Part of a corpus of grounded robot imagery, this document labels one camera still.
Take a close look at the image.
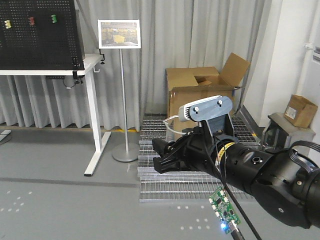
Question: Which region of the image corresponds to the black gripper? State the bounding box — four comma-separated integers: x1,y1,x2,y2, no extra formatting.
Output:
152,132,238,177

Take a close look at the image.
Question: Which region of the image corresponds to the clear glass beaker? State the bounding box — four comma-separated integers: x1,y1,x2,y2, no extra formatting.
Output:
162,114,198,141

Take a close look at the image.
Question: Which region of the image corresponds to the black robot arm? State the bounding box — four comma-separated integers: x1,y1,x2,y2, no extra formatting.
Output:
152,132,320,229

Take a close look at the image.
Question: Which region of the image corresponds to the metal floor grating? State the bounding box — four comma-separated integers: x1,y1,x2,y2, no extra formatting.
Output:
136,113,258,204

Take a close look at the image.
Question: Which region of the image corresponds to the large open cardboard box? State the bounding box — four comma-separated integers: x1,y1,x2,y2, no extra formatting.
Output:
165,52,252,141

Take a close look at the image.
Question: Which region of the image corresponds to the green circuit board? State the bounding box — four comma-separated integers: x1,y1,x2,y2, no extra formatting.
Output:
208,186,241,234

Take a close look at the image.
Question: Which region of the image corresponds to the grey metal box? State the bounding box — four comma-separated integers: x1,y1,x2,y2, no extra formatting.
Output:
260,112,316,150

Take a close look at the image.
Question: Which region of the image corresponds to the grey curtain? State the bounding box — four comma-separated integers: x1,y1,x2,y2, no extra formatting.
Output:
0,0,271,130

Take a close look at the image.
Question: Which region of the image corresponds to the white desk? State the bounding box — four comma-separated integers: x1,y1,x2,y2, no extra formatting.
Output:
0,53,111,177

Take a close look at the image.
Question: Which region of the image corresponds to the sign stand with picture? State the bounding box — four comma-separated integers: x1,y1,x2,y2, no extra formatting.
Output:
97,19,141,163

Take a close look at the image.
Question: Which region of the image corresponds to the small cardboard box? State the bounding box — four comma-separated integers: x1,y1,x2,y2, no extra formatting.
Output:
284,94,318,128

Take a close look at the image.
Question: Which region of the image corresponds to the black pegboard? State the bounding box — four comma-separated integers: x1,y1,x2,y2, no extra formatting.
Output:
0,0,84,71

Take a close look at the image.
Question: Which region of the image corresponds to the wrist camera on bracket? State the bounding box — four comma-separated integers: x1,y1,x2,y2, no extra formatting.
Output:
178,95,235,136

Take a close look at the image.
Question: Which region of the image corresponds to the black cable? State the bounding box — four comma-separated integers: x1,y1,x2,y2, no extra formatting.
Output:
209,139,265,240

